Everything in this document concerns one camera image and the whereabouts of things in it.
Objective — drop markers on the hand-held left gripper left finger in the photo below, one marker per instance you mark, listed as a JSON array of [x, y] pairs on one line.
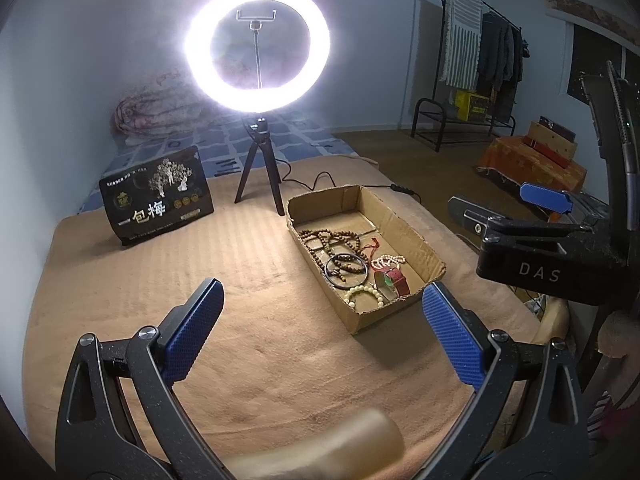
[[195, 330]]

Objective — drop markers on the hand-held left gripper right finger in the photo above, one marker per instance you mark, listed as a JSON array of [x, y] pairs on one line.
[[450, 335]]

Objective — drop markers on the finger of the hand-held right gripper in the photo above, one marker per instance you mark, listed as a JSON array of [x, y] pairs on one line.
[[545, 197], [470, 217]]

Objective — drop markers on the cardboard box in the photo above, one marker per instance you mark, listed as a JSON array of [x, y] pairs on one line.
[[422, 247]]

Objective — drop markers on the black bangle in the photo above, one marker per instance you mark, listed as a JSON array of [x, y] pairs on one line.
[[323, 272]]

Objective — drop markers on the person's right forearm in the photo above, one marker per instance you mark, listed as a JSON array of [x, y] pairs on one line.
[[617, 335]]

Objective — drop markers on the person's right hand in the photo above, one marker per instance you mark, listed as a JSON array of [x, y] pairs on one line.
[[555, 320]]

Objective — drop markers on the person's left hand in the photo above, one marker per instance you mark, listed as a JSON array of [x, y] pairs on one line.
[[325, 440]]

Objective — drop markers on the tan cardboard carton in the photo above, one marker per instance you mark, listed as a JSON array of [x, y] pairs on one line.
[[550, 150]]

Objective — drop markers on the dark red box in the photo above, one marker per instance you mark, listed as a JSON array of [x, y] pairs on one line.
[[556, 129]]

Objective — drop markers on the yellow box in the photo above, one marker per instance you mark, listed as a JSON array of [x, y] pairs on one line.
[[470, 105]]

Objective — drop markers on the black shoe rack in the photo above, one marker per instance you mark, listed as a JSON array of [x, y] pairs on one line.
[[430, 100]]

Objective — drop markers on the black printed snack bag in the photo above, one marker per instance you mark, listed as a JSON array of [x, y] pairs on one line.
[[155, 210]]

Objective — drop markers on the dark hanging clothes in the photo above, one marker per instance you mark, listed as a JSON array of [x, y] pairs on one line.
[[500, 55]]

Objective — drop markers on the dark window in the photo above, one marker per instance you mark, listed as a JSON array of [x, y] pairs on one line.
[[595, 55]]

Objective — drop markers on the person's striped clothing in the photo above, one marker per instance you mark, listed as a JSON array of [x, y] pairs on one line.
[[600, 425]]

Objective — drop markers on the striped hanging towel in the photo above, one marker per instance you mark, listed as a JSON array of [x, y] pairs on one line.
[[462, 30]]

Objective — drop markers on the blue checked bed sheet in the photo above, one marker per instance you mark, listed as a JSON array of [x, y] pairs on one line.
[[300, 135]]

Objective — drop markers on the black tripod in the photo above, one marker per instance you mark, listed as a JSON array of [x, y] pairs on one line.
[[257, 132]]

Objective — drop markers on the rolled floral quilt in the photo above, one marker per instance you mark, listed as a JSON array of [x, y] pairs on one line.
[[150, 105]]

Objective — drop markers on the phone holder clip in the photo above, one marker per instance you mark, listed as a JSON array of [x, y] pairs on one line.
[[256, 24]]

